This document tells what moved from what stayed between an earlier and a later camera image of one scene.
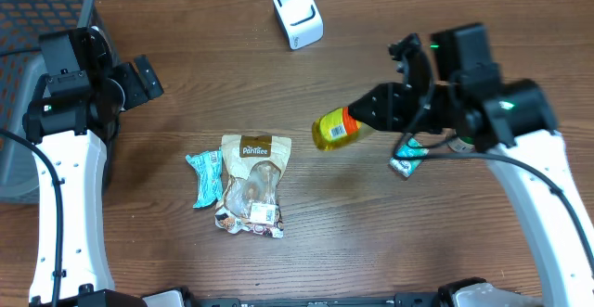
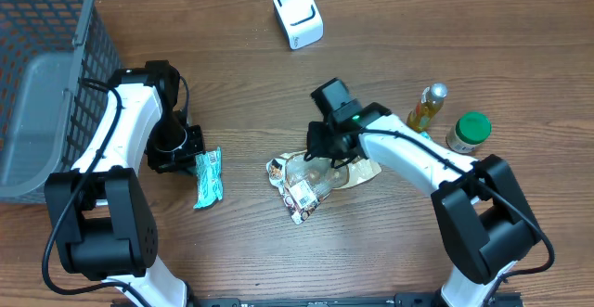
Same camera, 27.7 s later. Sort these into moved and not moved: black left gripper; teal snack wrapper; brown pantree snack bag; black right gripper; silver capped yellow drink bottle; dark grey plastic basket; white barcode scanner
Moved: silver capped yellow drink bottle; black left gripper; black right gripper; brown pantree snack bag
Not moved: white barcode scanner; dark grey plastic basket; teal snack wrapper
